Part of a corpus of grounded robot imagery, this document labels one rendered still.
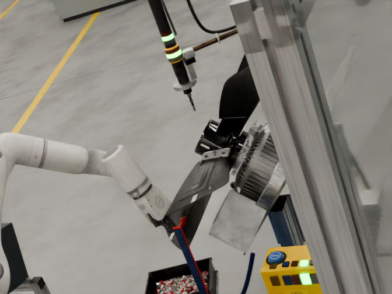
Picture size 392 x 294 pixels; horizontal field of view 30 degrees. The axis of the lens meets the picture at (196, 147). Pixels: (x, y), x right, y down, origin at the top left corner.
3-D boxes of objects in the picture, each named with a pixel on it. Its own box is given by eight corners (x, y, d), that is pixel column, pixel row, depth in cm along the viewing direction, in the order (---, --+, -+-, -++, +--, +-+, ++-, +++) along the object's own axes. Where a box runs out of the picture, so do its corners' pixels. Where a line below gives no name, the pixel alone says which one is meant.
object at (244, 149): (254, 133, 238) (248, 131, 238) (252, 138, 224) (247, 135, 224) (235, 172, 240) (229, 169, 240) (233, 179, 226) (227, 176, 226)
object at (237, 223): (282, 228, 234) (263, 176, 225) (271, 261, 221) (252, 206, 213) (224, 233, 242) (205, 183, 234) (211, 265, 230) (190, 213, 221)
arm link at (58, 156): (31, 163, 229) (123, 180, 241) (39, 170, 215) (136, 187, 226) (37, 135, 229) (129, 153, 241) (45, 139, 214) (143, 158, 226)
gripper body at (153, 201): (143, 193, 225) (164, 220, 228) (154, 175, 233) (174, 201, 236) (125, 202, 229) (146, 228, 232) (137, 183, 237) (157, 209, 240)
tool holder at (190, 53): (199, 74, 217) (188, 45, 213) (206, 81, 211) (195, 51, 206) (171, 87, 216) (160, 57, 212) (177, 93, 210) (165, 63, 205)
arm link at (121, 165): (121, 189, 234) (129, 194, 225) (95, 158, 230) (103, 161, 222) (141, 172, 236) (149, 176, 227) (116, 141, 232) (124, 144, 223)
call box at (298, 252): (335, 273, 193) (325, 242, 189) (329, 300, 185) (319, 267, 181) (277, 277, 200) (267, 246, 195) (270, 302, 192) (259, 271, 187)
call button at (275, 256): (285, 254, 191) (283, 249, 190) (282, 264, 188) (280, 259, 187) (270, 255, 193) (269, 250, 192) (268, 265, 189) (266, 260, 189)
